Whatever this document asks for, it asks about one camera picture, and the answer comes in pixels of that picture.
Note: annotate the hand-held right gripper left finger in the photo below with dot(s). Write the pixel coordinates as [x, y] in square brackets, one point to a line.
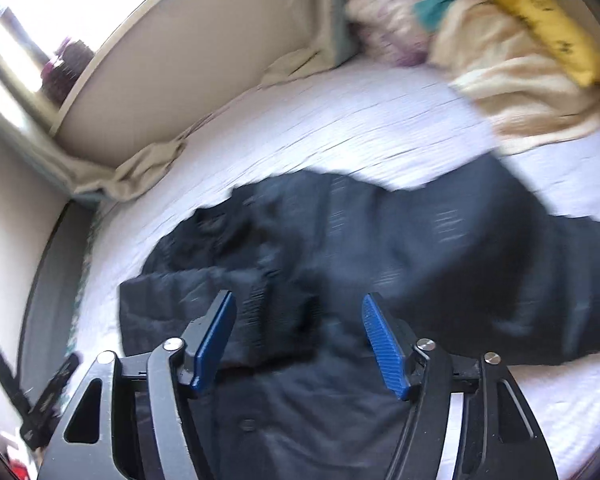
[215, 340]

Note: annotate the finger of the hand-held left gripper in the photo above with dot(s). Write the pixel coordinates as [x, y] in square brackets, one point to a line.
[50, 405]
[10, 377]

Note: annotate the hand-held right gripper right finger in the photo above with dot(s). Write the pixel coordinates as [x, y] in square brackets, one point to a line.
[385, 345]

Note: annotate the black jacket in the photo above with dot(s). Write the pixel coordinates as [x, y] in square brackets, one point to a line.
[330, 240]

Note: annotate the red patterned cloth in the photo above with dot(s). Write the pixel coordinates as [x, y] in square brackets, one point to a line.
[17, 467]

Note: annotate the beige crumpled bed sheet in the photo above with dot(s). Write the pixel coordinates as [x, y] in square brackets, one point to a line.
[140, 170]

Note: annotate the white quilted mattress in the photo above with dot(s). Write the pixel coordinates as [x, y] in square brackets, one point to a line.
[330, 125]

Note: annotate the beige headboard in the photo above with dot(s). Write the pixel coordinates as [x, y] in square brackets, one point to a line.
[180, 60]

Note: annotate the cream blanket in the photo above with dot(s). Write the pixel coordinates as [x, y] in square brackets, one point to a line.
[520, 75]

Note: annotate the floral quilt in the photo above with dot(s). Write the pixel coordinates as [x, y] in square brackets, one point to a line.
[390, 30]

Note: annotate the teal cloth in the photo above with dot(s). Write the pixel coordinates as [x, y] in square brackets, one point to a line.
[435, 12]

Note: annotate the yellow printed pillow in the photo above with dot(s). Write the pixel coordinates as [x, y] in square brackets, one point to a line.
[545, 20]

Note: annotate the bright window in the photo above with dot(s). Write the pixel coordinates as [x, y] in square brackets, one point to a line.
[55, 0]

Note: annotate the dark bed frame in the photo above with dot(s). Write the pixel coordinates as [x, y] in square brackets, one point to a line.
[50, 285]

